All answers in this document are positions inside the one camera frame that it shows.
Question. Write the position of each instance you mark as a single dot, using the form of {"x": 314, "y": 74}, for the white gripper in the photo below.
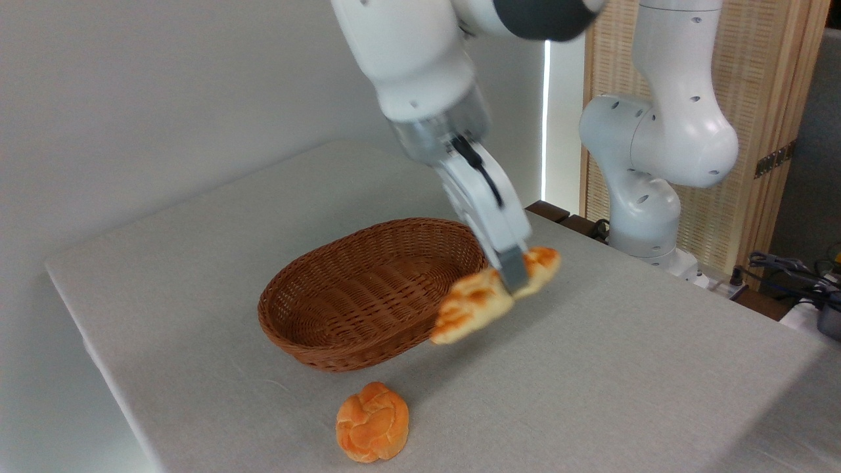
{"x": 479, "y": 203}

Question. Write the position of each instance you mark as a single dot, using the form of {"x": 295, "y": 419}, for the long braided bread loaf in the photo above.
{"x": 470, "y": 307}

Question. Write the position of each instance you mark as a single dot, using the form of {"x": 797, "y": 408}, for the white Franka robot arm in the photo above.
{"x": 420, "y": 59}

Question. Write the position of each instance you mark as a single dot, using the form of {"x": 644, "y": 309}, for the round orange bread bun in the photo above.
{"x": 372, "y": 424}

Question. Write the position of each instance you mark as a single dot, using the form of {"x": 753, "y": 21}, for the brown oval wicker basket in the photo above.
{"x": 341, "y": 295}

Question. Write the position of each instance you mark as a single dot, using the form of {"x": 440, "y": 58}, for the black screen hinge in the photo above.
{"x": 775, "y": 159}

